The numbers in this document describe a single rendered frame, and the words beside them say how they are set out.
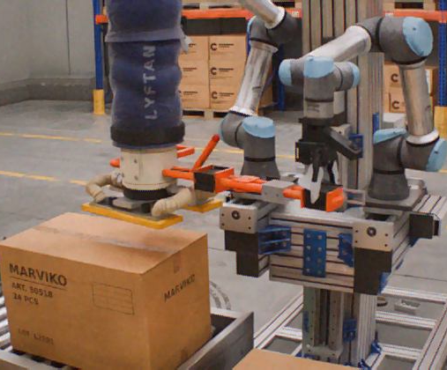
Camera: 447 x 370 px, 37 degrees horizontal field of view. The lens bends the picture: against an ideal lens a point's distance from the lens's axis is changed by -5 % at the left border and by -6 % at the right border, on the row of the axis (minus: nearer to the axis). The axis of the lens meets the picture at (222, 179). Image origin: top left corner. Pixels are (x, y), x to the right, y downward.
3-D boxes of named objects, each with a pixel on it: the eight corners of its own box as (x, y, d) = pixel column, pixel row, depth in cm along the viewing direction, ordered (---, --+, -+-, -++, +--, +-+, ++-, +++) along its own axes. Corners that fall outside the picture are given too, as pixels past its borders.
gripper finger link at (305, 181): (297, 200, 179) (305, 165, 180) (317, 203, 176) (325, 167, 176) (291, 197, 177) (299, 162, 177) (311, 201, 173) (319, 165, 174)
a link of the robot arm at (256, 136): (255, 159, 251) (254, 122, 248) (234, 153, 263) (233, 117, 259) (282, 155, 257) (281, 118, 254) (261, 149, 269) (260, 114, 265)
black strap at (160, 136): (95, 139, 211) (94, 127, 210) (147, 127, 228) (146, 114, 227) (149, 147, 197) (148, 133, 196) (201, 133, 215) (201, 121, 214)
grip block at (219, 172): (191, 190, 200) (190, 169, 198) (212, 182, 207) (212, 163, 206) (215, 195, 195) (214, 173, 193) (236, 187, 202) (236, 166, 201)
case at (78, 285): (11, 348, 236) (-4, 243, 226) (78, 307, 271) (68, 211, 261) (152, 389, 210) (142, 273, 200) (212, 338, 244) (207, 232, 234)
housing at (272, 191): (260, 201, 188) (260, 184, 187) (274, 195, 193) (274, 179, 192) (282, 204, 184) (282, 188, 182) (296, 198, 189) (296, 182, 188)
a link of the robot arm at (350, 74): (328, 59, 189) (305, 61, 181) (362, 61, 181) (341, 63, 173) (328, 87, 191) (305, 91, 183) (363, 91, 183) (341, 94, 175)
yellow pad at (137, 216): (80, 210, 217) (79, 195, 216) (103, 203, 225) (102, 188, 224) (160, 231, 197) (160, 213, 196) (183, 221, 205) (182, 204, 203)
